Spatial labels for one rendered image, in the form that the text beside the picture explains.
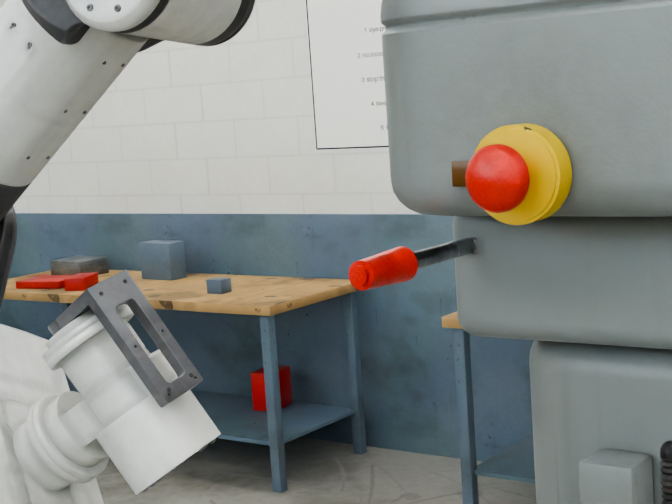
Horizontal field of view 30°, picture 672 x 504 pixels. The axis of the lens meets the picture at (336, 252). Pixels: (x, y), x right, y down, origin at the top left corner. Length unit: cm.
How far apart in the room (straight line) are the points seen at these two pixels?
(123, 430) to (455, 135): 28
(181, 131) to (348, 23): 127
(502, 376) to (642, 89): 528
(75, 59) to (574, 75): 33
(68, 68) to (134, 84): 635
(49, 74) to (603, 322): 41
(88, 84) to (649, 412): 45
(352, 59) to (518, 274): 537
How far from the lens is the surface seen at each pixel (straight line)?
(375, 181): 621
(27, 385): 89
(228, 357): 698
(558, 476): 96
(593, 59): 75
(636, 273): 86
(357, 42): 622
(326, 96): 634
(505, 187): 73
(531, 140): 75
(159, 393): 78
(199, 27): 86
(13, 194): 93
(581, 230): 87
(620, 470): 89
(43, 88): 87
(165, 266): 672
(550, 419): 95
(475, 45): 79
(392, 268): 81
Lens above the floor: 182
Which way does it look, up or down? 7 degrees down
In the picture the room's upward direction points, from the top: 4 degrees counter-clockwise
